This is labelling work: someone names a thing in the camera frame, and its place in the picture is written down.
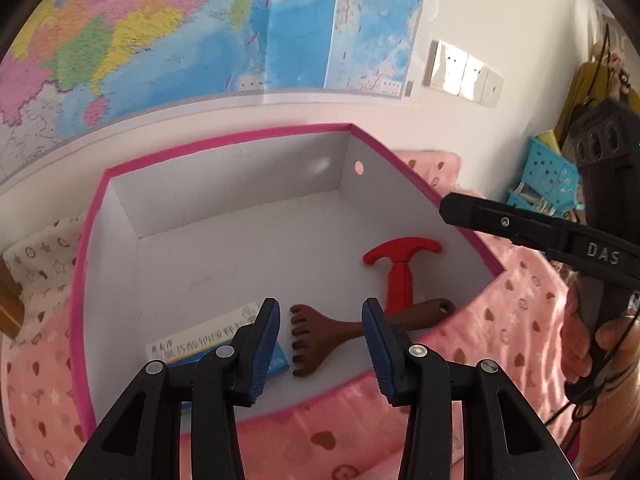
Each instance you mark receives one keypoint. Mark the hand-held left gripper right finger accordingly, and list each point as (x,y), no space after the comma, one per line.
(379,355)

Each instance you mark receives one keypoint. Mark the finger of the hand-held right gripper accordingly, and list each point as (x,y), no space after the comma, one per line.
(500,222)

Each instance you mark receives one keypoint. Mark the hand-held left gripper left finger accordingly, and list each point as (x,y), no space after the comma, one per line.
(263,355)

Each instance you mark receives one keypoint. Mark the brown wooden back scratcher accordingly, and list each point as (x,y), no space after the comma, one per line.
(325,332)

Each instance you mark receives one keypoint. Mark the pink cardboard box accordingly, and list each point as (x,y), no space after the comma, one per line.
(225,260)

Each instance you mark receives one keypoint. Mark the person's right hand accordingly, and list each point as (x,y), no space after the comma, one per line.
(575,340)

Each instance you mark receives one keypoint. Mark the blue plastic basket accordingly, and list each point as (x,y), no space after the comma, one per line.
(547,172)

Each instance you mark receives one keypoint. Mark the blue and white medicine box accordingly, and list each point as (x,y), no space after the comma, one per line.
(200,335)

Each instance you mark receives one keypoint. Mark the red T-shaped plastic tool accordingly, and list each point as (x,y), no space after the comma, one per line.
(400,270)

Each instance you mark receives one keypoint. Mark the pink printed blanket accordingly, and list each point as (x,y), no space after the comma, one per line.
(525,310)

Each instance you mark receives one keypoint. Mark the yellow garment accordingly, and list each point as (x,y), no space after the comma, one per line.
(582,90)

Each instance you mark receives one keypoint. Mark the white printed pillow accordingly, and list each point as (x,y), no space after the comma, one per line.
(45,260)

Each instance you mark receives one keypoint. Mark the brown wooden furniture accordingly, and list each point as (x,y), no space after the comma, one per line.
(9,305)

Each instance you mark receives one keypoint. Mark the white wall switch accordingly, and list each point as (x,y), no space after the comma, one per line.
(472,79)
(444,66)
(492,88)

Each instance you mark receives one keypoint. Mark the colourful wall map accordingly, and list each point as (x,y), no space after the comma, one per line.
(150,35)

